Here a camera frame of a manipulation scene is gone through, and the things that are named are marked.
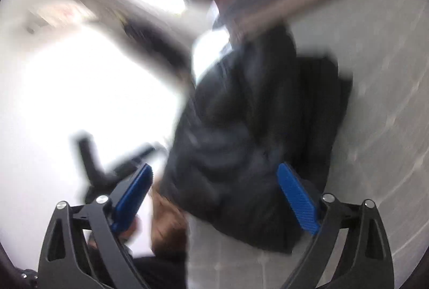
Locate hanging dark clothes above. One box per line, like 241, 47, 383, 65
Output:
122, 16, 197, 93

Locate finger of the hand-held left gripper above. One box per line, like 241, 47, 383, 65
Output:
70, 130, 102, 183
113, 146, 159, 180

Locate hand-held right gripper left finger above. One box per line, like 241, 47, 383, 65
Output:
38, 163, 154, 289

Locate bed with grey quilted cover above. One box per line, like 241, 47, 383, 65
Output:
186, 0, 424, 289

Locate black puffer jacket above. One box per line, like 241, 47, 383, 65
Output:
157, 23, 354, 254

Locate person's left hand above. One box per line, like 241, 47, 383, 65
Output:
149, 187, 189, 254

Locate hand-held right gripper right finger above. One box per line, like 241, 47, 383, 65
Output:
276, 162, 395, 289

